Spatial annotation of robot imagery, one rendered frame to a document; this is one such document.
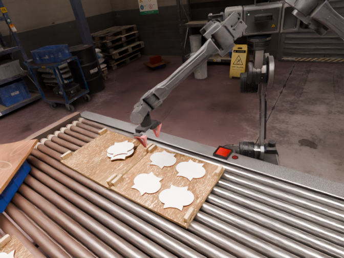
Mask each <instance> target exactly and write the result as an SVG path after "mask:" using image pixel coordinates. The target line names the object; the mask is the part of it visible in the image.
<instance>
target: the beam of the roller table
mask: <svg viewBox="0 0 344 258"><path fill-rule="evenodd" d="M81 117H82V118H84V119H86V120H89V121H93V122H96V123H99V124H102V125H105V126H109V127H112V128H115V129H117V130H121V131H124V132H127V133H130V134H134V133H135V132H136V131H135V128H136V127H138V125H135V124H131V123H128V122H124V121H121V120H117V119H114V118H110V117H107V116H103V115H99V114H96V113H92V112H89V111H84V112H82V113H81ZM140 134H143V135H146V136H147V139H149V140H152V141H156V142H159V143H162V144H165V145H168V146H171V147H174V148H177V149H181V150H183V151H186V152H189V153H193V154H196V155H199V156H202V157H205V158H208V159H211V160H215V161H218V162H221V163H224V164H228V165H231V166H234V167H237V168H240V169H243V170H246V171H250V172H252V173H255V174H258V175H262V176H265V177H268V178H271V179H275V180H278V181H281V182H284V183H287V184H290V185H293V186H297V187H300V188H303V189H306V190H309V191H312V192H315V193H318V194H321V195H324V196H327V197H330V198H334V199H337V200H340V201H344V184H342V183H338V182H335V181H331V180H328V179H324V178H321V177H317V176H314V175H310V174H307V173H303V172H300V171H296V170H293V169H289V168H286V167H282V166H279V165H275V164H272V163H268V162H265V161H261V160H258V159H254V158H250V157H247V156H243V155H240V154H236V153H232V154H231V155H230V156H229V158H228V159H227V160H225V159H221V158H218V157H215V156H213V153H214V151H215V150H216V149H217V148H216V147H212V146H209V145H205V144H202V143H198V142H194V141H191V140H187V139H184V138H180V137H177V136H173V135H170V134H166V133H163V132H160V133H159V137H156V136H155V134H154V132H153V130H150V129H148V130H147V131H146V133H143V132H141V133H140ZM234 155H236V156H238V159H236V160H235V159H232V156H234Z"/></svg>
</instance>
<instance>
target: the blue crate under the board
mask: <svg viewBox="0 0 344 258"><path fill-rule="evenodd" d="M30 170H31V167H30V165H29V164H28V162H27V161H26V160H25V161H24V162H23V164H22V165H21V167H20V168H19V169H18V171H17V172H16V173H15V175H14V176H13V178H12V179H11V180H10V182H9V183H8V185H7V186H6V187H5V189H4V190H3V192H2V193H1V194H0V213H3V211H4V210H5V208H6V207H7V205H8V204H9V202H10V201H11V199H12V198H13V196H14V195H15V193H16V192H17V190H18V189H19V187H20V185H21V184H22V182H23V181H24V179H25V178H26V176H27V174H28V173H29V171H30Z"/></svg>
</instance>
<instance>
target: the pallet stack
mask: <svg viewBox="0 0 344 258"><path fill-rule="evenodd" d="M128 28H131V29H132V31H128ZM106 33H108V34H106ZM131 34H133V37H132V36H130V35H131ZM138 36H139V34H138V31H137V27H136V25H128V26H114V27H111V28H108V29H105V30H101V31H98V32H96V33H92V34H91V37H92V40H93V43H95V44H94V46H95V49H100V50H101V52H100V53H101V54H103V57H102V58H103V59H104V61H103V62H102V63H104V64H106V66H105V67H107V69H108V68H110V67H111V70H115V69H117V68H119V67H121V66H124V65H126V64H128V63H129V62H132V61H134V60H136V59H138V58H139V57H141V54H140V52H139V49H140V48H142V47H144V42H143V41H138ZM93 37H94V38H93ZM131 39H133V41H130V40H131ZM135 45H138V46H135ZM135 55H136V58H134V59H132V60H130V58H131V57H133V56H135ZM122 61H124V64H121V65H119V66H116V64H118V63H120V62H122Z"/></svg>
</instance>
